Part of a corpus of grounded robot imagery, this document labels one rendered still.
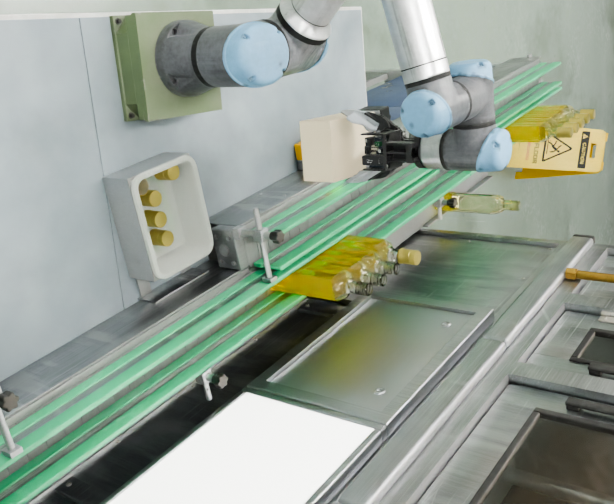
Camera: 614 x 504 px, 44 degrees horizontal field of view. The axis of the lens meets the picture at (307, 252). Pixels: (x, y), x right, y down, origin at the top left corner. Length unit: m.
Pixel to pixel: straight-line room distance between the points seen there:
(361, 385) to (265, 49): 0.67
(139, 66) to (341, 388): 0.74
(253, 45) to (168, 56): 0.19
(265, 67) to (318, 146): 0.19
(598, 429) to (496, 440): 0.18
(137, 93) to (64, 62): 0.15
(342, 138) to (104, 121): 0.47
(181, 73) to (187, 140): 0.23
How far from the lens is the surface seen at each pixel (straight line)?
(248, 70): 1.41
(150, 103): 1.53
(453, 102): 1.23
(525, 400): 1.51
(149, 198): 1.55
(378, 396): 1.48
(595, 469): 1.36
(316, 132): 1.49
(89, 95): 1.54
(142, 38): 1.53
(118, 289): 1.60
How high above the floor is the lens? 1.99
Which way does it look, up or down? 37 degrees down
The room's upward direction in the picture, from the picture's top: 97 degrees clockwise
